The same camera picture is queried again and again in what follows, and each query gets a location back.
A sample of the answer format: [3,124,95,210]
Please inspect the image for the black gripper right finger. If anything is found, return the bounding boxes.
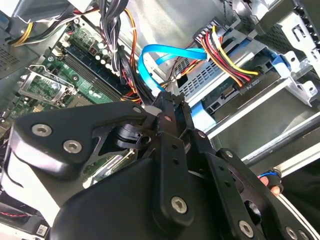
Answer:
[174,97,315,240]

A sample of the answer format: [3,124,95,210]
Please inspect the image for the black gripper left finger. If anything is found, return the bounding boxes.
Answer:
[8,92,196,228]

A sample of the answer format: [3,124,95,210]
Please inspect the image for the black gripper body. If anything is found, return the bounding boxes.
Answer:
[49,156,283,240]

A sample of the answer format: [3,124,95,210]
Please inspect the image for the hard disk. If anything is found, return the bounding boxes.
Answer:
[188,53,292,131]

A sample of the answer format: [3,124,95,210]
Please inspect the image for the blue disk wire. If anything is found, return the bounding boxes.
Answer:
[137,43,209,97]

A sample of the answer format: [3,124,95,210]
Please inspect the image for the person's hand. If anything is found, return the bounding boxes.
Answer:
[258,175,283,199]

